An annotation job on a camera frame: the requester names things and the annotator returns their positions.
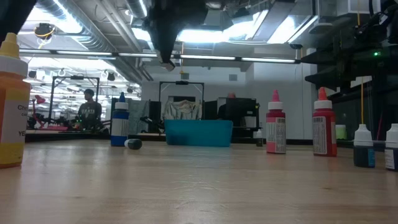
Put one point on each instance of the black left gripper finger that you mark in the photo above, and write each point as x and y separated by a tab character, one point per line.
168	53

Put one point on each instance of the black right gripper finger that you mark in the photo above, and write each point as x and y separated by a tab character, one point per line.
332	55
334	77

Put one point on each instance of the red food coloring bottle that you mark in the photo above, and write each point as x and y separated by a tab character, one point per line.
325	130

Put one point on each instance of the small dropper bottle blue label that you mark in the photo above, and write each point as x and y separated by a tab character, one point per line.
363	149

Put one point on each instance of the pink food coloring bottle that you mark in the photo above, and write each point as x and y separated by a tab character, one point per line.
276	130

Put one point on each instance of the blue food coloring bottle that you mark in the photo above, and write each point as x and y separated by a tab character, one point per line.
119	124

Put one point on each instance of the teal plastic bin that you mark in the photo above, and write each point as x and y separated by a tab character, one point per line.
199	133

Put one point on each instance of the small dropper bottle white label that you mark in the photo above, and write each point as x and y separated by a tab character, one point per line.
392	152

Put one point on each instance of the small white-capped dropper bottle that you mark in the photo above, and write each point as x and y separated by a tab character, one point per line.
259	138

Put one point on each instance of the yellow food coloring bottle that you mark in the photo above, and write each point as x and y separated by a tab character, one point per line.
14	109

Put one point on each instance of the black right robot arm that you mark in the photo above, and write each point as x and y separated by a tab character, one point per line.
391	18

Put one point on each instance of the light green cup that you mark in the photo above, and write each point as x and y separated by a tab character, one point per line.
341	132

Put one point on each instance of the pale draped cloth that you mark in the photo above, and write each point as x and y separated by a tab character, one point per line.
182	110

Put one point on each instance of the grey cover sheet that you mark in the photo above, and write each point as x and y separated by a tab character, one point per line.
138	115

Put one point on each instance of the person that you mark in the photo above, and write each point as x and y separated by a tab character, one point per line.
231	95
89	110

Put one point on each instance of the long hanging light bar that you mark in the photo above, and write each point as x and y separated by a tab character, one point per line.
84	53

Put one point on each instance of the black monitor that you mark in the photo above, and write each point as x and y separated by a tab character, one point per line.
244	112

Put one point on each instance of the pink machine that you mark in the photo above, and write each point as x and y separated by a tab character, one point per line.
38	100

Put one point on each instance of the black robot station frame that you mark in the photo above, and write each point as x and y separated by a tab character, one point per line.
182	82
76	77

